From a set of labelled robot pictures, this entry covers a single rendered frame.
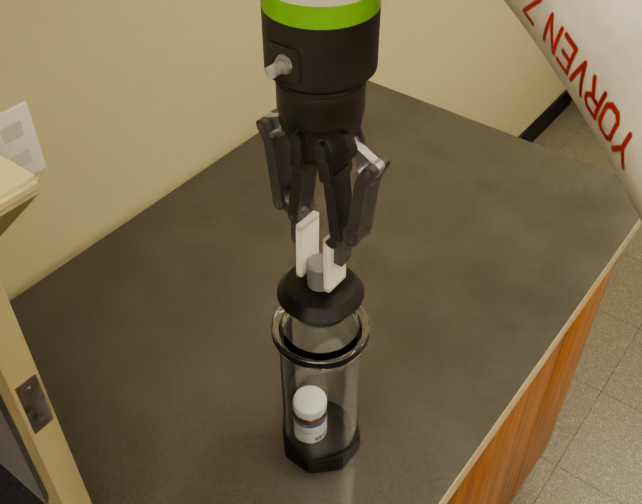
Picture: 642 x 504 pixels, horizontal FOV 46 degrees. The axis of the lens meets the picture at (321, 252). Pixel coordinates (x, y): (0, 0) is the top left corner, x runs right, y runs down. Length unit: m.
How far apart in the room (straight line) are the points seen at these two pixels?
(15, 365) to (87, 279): 0.54
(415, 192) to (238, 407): 0.54
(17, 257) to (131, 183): 0.24
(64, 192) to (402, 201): 0.57
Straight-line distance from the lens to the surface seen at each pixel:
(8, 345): 0.70
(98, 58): 1.22
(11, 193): 0.48
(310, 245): 0.76
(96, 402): 1.08
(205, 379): 1.07
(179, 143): 1.41
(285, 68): 0.58
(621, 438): 2.29
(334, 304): 0.76
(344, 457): 0.96
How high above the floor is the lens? 1.78
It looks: 43 degrees down
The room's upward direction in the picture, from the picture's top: straight up
